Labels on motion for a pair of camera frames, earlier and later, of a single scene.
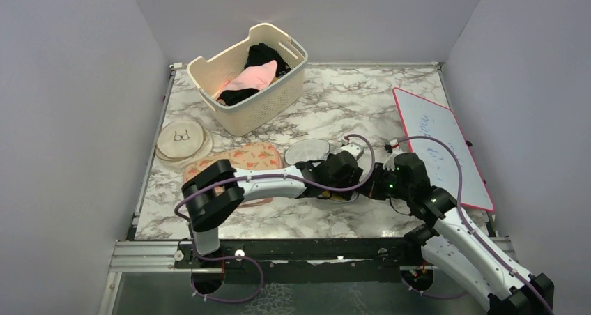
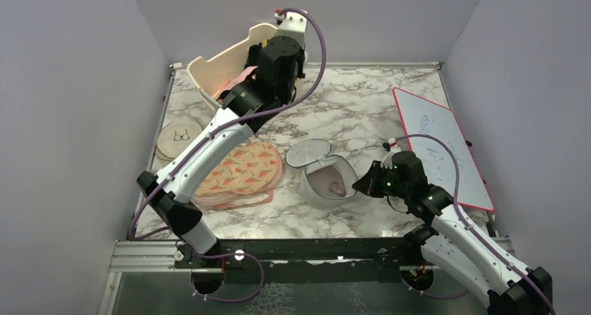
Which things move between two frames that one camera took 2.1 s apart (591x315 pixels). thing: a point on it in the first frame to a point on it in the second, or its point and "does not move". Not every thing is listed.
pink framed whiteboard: (422, 117) does not move
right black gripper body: (385, 184) does not move
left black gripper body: (348, 180) to (286, 94)
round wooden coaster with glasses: (182, 143) does not move
